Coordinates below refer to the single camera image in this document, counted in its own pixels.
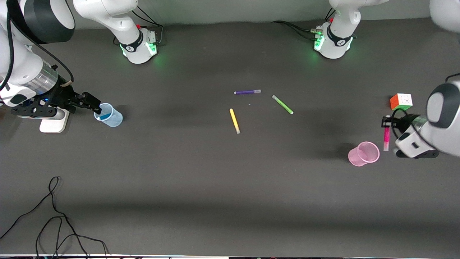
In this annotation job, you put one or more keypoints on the white flat base plate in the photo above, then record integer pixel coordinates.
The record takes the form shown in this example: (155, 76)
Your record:
(54, 125)

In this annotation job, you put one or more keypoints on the translucent pink plastic cup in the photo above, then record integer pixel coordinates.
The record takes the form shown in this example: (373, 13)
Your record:
(363, 154)

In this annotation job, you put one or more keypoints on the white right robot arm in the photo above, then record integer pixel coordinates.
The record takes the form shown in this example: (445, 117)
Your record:
(118, 21)

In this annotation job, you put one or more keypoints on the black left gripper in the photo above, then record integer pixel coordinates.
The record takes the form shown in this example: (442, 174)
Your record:
(403, 124)

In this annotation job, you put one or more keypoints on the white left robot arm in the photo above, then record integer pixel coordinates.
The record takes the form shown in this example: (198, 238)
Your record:
(444, 108)

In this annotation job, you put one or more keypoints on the purple marker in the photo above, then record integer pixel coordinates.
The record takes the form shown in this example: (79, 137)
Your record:
(247, 92)

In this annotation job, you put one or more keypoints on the green marker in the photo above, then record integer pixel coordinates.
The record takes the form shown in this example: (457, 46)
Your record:
(283, 104)

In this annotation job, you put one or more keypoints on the yellow marker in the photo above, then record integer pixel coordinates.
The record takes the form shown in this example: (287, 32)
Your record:
(234, 121)

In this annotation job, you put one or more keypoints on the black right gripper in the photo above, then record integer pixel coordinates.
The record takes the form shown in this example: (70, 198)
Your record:
(64, 96)

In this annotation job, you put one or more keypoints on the blue marker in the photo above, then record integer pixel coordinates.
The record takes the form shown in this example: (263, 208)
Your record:
(103, 116)

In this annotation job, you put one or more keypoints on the multicoloured puzzle cube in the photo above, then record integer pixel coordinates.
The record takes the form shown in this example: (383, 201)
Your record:
(401, 101)

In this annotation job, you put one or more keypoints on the translucent blue plastic cup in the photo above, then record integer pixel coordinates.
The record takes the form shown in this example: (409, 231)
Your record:
(111, 118)

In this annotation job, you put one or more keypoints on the pink marker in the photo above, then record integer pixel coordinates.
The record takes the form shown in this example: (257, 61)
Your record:
(386, 138)

